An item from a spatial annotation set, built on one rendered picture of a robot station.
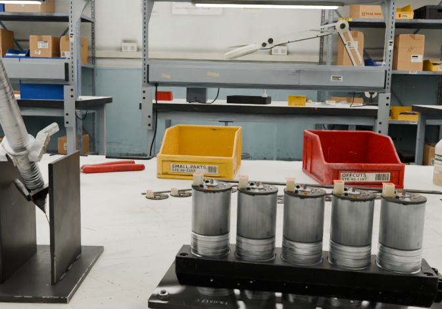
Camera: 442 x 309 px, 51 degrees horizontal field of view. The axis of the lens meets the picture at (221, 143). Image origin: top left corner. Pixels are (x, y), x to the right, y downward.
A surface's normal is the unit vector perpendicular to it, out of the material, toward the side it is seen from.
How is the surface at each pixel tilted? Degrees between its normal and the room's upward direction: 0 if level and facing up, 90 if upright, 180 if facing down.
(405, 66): 90
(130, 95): 90
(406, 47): 85
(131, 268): 0
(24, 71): 90
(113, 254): 0
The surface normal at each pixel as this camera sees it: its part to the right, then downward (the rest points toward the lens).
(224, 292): 0.03, -0.99
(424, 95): -0.05, 0.13
